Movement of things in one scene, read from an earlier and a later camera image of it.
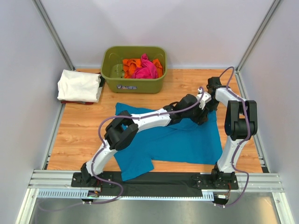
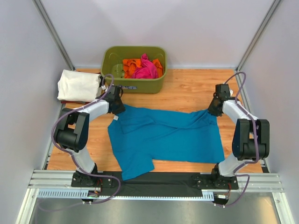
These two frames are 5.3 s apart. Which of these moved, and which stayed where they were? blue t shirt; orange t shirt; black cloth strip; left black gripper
Moved: left black gripper
Stayed: blue t shirt; black cloth strip; orange t shirt
